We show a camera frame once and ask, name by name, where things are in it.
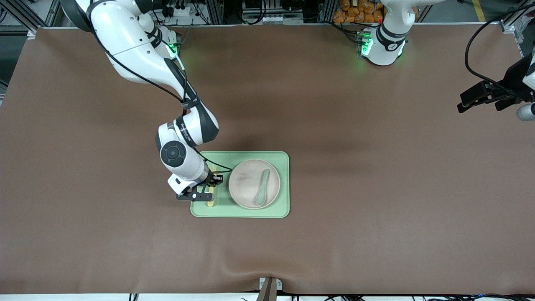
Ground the yellow plastic fork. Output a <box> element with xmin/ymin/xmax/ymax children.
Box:
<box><xmin>208</xmin><ymin>165</ymin><xmax>216</xmax><ymax>207</ymax></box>

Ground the round beige plate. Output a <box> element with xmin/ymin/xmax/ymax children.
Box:
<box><xmin>228</xmin><ymin>159</ymin><xmax>280</xmax><ymax>209</ymax></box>

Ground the light green rectangular tray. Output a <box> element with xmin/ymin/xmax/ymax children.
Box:
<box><xmin>190</xmin><ymin>151</ymin><xmax>290</xmax><ymax>219</ymax></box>

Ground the green plastic spoon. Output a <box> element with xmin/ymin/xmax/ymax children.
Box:
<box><xmin>255</xmin><ymin>169</ymin><xmax>270</xmax><ymax>206</ymax></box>

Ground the brown table cover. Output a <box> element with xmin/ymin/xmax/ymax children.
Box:
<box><xmin>0</xmin><ymin>23</ymin><xmax>535</xmax><ymax>295</ymax></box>

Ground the pile of orange packets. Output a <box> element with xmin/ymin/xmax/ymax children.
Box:
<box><xmin>333</xmin><ymin>0</ymin><xmax>383</xmax><ymax>24</ymax></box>

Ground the white power strip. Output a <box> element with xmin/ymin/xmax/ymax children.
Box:
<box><xmin>166</xmin><ymin>3</ymin><xmax>202</xmax><ymax>18</ymax></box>

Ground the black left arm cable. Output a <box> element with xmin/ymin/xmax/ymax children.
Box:
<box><xmin>465</xmin><ymin>4</ymin><xmax>535</xmax><ymax>90</ymax></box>

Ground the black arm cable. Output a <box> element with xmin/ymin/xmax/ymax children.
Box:
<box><xmin>90</xmin><ymin>23</ymin><xmax>233</xmax><ymax>173</ymax></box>
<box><xmin>465</xmin><ymin>4</ymin><xmax>535</xmax><ymax>90</ymax></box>

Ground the aluminium frame strut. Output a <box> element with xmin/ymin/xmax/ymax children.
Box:
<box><xmin>0</xmin><ymin>0</ymin><xmax>63</xmax><ymax>39</ymax></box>
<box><xmin>501</xmin><ymin>0</ymin><xmax>535</xmax><ymax>35</ymax></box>

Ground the metal clamp bracket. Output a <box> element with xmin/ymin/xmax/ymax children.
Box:
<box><xmin>257</xmin><ymin>277</ymin><xmax>283</xmax><ymax>301</ymax></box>

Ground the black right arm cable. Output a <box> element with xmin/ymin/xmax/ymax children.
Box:
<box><xmin>90</xmin><ymin>23</ymin><xmax>233</xmax><ymax>173</ymax></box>

